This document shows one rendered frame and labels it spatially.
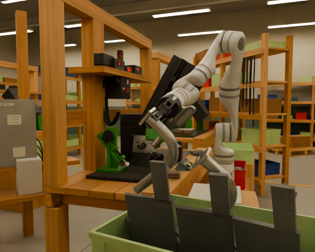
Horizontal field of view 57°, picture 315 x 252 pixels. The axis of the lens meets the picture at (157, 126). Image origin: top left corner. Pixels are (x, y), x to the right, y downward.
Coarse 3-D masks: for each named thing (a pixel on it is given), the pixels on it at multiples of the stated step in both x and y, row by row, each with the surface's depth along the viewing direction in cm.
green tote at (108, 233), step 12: (180, 204) 111; (192, 204) 109; (204, 204) 106; (120, 216) 91; (240, 216) 100; (252, 216) 98; (264, 216) 97; (300, 216) 91; (312, 216) 90; (96, 228) 82; (108, 228) 86; (120, 228) 91; (300, 228) 92; (312, 228) 90; (96, 240) 79; (108, 240) 77; (120, 240) 75; (312, 240) 90
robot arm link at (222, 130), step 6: (216, 126) 137; (222, 126) 136; (228, 126) 136; (216, 132) 136; (222, 132) 135; (228, 132) 135; (216, 138) 137; (222, 138) 136; (228, 138) 136; (216, 144) 137; (216, 150) 138; (222, 150) 136; (228, 150) 137; (222, 156) 136; (228, 156) 136
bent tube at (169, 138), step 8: (152, 112) 83; (144, 120) 82; (152, 120) 81; (160, 128) 81; (168, 136) 81; (168, 144) 82; (176, 144) 82; (168, 152) 83; (176, 152) 82; (168, 160) 84; (176, 160) 84; (136, 184) 93; (144, 184) 90; (136, 192) 93
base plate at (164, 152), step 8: (160, 152) 249; (184, 152) 249; (128, 160) 213; (128, 168) 186; (136, 168) 186; (144, 168) 186; (88, 176) 168; (96, 176) 167; (104, 176) 165; (112, 176) 165; (120, 176) 165; (128, 176) 165; (136, 176) 165; (144, 176) 165
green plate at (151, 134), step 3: (147, 111) 204; (153, 111) 202; (162, 120) 199; (147, 129) 201; (150, 129) 200; (153, 129) 200; (147, 132) 200; (150, 132) 200; (153, 132) 199; (156, 132) 198; (147, 135) 200; (150, 135) 199; (153, 135) 199; (156, 135) 198; (147, 138) 200; (150, 138) 199; (153, 138) 198
